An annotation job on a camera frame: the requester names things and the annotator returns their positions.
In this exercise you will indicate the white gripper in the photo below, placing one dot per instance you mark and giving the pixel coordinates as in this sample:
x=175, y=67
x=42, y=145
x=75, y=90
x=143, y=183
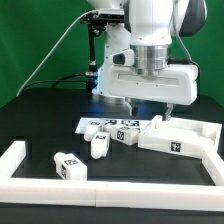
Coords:
x=175, y=84

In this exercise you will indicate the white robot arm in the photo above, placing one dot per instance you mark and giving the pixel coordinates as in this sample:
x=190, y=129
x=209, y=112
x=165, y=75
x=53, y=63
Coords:
x=139, y=35

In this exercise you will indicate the white paper marker sheet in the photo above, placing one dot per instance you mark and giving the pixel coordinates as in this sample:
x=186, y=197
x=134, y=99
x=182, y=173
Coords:
x=83, y=123

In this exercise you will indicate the white U-shaped fence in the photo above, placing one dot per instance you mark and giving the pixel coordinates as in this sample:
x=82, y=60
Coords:
x=110, y=194

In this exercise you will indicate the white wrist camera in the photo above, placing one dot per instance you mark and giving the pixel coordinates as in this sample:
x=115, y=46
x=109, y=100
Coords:
x=122, y=58

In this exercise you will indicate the black camera on stand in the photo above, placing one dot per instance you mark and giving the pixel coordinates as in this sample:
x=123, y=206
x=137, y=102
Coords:
x=104, y=21

